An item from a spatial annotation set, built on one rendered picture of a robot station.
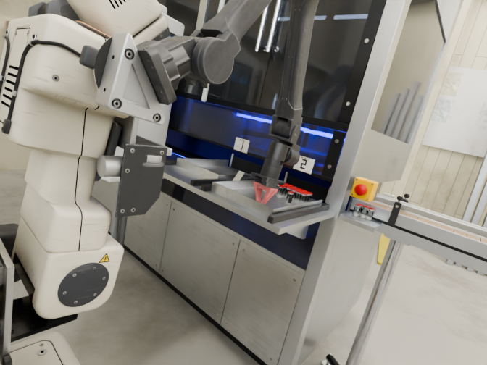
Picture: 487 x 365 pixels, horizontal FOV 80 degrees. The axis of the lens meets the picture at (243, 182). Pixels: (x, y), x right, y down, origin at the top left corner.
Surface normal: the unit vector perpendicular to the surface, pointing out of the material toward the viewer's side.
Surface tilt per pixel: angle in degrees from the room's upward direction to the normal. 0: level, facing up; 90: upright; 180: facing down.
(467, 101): 90
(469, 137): 90
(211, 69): 92
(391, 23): 90
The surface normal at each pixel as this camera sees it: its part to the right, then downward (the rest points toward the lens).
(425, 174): -0.44, 0.10
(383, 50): -0.62, 0.04
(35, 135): 0.73, 0.30
